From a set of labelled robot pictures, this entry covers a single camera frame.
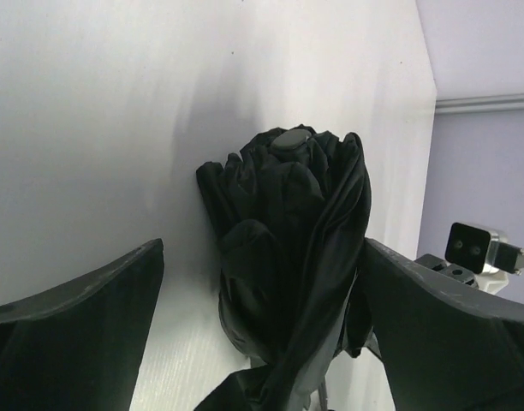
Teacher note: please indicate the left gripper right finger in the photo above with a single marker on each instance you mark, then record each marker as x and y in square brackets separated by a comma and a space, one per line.
[444, 345]

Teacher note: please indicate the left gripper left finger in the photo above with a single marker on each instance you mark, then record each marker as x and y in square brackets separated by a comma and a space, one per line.
[79, 345]

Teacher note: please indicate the black folding umbrella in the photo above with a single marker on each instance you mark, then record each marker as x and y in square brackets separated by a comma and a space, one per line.
[290, 212]

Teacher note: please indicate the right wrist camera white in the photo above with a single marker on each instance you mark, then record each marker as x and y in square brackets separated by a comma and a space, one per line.
[478, 257]

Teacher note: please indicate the right aluminium corner post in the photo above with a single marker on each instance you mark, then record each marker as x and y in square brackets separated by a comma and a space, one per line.
[476, 105]

